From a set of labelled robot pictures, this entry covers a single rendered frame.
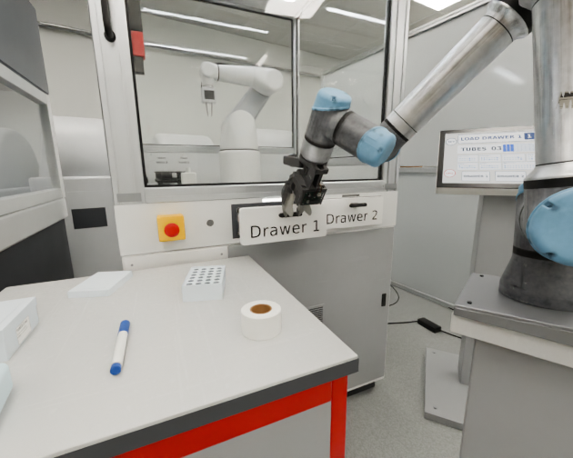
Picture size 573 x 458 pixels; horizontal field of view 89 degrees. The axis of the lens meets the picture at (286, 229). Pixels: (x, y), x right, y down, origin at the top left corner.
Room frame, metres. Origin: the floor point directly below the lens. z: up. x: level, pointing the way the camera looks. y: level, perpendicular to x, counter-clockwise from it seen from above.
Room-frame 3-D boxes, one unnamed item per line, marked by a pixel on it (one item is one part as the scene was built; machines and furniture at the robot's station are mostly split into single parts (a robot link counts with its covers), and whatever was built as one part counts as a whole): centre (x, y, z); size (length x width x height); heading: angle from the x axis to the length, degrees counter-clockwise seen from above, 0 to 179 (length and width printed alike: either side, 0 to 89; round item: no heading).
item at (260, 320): (0.47, 0.05, 0.78); 0.07 x 0.07 x 0.04
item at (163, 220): (0.83, 0.33, 0.88); 0.07 x 0.05 x 0.07; 114
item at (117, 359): (0.42, 0.27, 0.77); 0.14 x 0.02 x 0.02; 23
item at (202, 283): (0.65, 0.19, 0.78); 0.12 x 0.08 x 0.04; 8
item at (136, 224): (1.43, 0.20, 0.87); 1.02 x 0.95 x 0.14; 114
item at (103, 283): (0.67, 0.45, 0.77); 0.13 x 0.09 x 0.02; 5
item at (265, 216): (0.89, 0.00, 0.87); 0.29 x 0.02 x 0.11; 114
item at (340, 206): (1.10, -0.25, 0.87); 0.29 x 0.02 x 0.11; 114
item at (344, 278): (1.44, 0.19, 0.40); 1.03 x 0.95 x 0.80; 114
